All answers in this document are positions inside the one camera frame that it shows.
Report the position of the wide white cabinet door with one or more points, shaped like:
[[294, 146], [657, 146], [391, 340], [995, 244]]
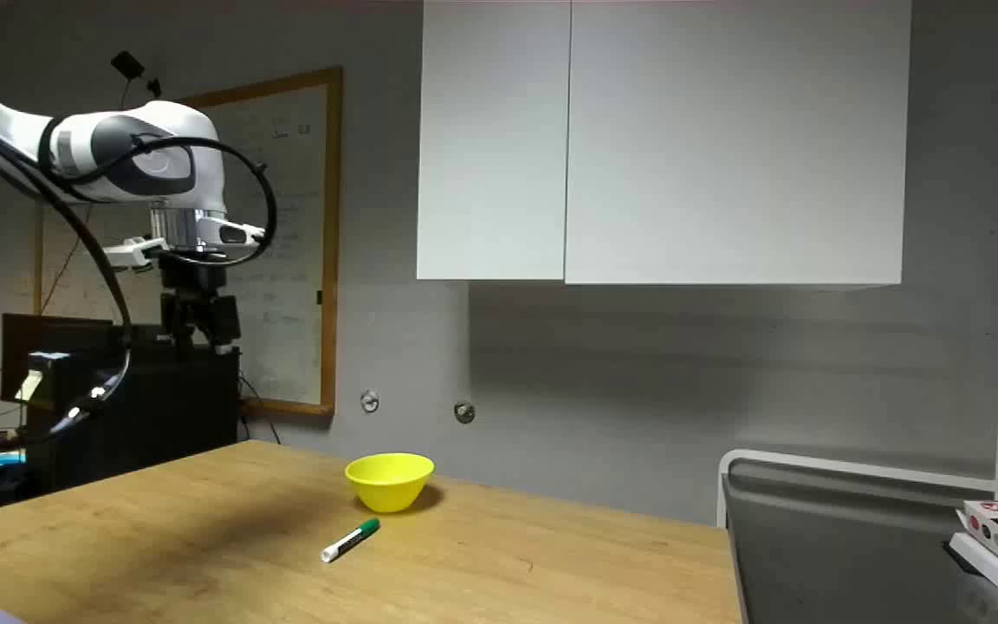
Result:
[[737, 140]]

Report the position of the wooden table top board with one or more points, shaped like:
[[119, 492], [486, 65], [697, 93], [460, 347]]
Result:
[[346, 556]]

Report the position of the black computer monitor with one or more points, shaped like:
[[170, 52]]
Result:
[[59, 335]]

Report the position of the yellow plastic bowl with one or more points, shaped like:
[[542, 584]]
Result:
[[389, 481]]

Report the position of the round metal wall knob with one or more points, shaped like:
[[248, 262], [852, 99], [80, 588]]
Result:
[[464, 411], [369, 400]]

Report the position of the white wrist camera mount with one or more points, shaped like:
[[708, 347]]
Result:
[[234, 230]]

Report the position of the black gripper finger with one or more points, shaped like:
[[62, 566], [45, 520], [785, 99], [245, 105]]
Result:
[[224, 319], [181, 319]]

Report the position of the white wall cabinet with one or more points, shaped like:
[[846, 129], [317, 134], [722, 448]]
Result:
[[661, 140]]

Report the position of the wooden framed whiteboard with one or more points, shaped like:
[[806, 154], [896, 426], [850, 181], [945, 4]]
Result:
[[291, 244]]

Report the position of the green capped white marker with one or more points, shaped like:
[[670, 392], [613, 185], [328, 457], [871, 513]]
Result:
[[350, 542]]

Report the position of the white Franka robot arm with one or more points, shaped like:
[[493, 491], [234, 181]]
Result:
[[16, 126]]

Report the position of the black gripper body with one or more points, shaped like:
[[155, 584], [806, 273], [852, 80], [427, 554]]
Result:
[[194, 280]]

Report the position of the narrow white cabinet door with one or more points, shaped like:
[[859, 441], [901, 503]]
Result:
[[493, 140]]

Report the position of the small black wall camera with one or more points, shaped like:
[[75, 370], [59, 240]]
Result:
[[125, 67]]

